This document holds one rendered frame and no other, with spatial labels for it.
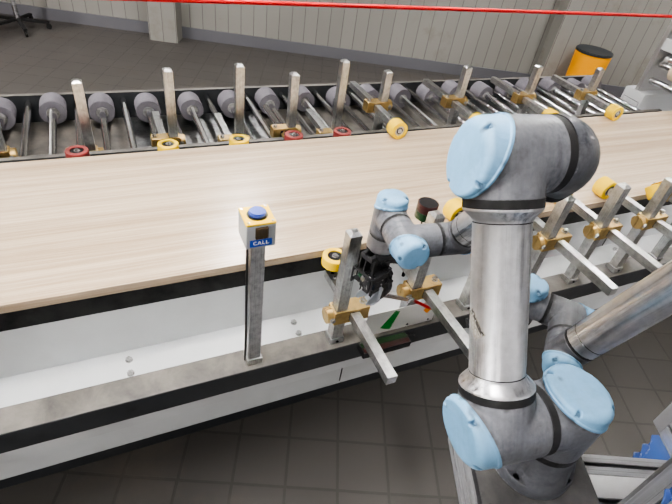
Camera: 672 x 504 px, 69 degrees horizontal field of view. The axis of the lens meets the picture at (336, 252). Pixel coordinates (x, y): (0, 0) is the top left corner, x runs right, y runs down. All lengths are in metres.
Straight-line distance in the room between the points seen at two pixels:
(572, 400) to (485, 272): 0.25
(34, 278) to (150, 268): 0.29
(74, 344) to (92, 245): 0.29
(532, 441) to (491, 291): 0.24
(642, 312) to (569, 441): 0.28
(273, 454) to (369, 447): 0.39
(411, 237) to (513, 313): 0.35
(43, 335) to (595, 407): 1.33
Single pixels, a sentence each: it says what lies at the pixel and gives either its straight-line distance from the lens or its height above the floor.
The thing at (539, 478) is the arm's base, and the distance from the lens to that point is 0.99.
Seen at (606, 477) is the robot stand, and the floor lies 0.95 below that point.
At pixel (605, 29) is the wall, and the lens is 6.65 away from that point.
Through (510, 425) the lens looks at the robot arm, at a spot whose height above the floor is 1.26.
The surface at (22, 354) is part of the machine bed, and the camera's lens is 1.62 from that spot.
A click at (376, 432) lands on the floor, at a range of 2.21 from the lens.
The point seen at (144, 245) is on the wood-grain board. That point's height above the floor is 0.90.
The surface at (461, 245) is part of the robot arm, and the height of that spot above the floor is 1.26.
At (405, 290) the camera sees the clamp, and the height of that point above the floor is 0.87.
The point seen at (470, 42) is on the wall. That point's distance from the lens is 6.18.
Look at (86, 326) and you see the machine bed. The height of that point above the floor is 0.76.
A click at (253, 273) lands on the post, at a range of 1.20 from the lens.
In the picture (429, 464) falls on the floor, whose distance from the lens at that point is 2.20.
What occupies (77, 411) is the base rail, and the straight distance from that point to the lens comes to 1.45.
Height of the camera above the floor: 1.87
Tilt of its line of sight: 40 degrees down
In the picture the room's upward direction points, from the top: 10 degrees clockwise
